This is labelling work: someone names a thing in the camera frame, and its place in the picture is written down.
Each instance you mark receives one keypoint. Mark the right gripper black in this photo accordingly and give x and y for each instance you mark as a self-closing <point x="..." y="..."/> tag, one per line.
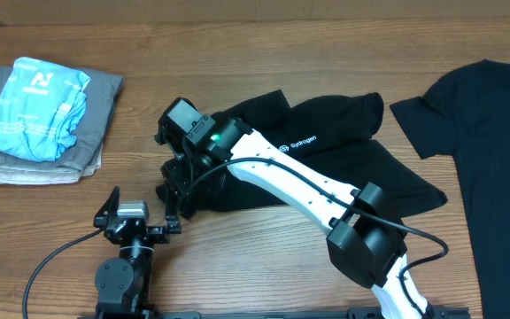
<point x="177" y="175"/>

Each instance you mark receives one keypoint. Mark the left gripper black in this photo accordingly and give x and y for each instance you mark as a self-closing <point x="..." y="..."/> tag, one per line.
<point x="162" y="234"/>

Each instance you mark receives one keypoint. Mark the black polo shirt Sydrogen logo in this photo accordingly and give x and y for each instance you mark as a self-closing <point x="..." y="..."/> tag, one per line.
<point x="333" y="135"/>

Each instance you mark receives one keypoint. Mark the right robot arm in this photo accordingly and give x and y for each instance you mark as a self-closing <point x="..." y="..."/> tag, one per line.
<point x="363" y="245"/>

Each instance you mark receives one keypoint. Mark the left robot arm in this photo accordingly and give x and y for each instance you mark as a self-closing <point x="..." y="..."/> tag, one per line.
<point x="123" y="282"/>

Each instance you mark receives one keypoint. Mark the folded grey garment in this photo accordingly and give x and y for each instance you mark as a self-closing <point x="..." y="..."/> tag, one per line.
<point x="100" y="104"/>

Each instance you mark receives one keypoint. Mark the folded light blue shirt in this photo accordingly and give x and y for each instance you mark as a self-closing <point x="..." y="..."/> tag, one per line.
<point x="41" y="105"/>

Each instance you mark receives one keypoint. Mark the folded beige garment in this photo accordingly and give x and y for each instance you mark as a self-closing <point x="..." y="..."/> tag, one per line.
<point x="36" y="176"/>

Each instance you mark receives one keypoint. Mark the black t-shirt white label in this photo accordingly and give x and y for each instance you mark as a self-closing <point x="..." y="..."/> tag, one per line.
<point x="466" y="115"/>

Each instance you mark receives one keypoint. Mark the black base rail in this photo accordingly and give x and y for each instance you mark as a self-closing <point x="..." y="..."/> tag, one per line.
<point x="351" y="313"/>

